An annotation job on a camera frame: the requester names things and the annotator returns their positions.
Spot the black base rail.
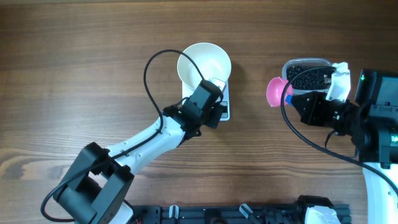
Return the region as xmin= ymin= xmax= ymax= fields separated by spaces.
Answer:
xmin=132 ymin=203 xmax=352 ymax=224

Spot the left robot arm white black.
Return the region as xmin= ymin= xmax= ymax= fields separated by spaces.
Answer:
xmin=52 ymin=78 xmax=228 ymax=223

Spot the clear plastic container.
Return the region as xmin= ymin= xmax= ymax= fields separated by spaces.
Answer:
xmin=282 ymin=58 xmax=332 ymax=95

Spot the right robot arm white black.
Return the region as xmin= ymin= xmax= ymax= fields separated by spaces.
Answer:
xmin=287 ymin=69 xmax=397 ymax=223

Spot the pink scoop blue handle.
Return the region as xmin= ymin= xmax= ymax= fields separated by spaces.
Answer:
xmin=266 ymin=77 xmax=294 ymax=107

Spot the white digital kitchen scale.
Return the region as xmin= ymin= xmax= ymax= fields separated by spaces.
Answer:
xmin=182 ymin=81 xmax=230 ymax=121

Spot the white bowl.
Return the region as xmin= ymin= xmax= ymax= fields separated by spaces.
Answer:
xmin=177 ymin=42 xmax=231 ymax=91

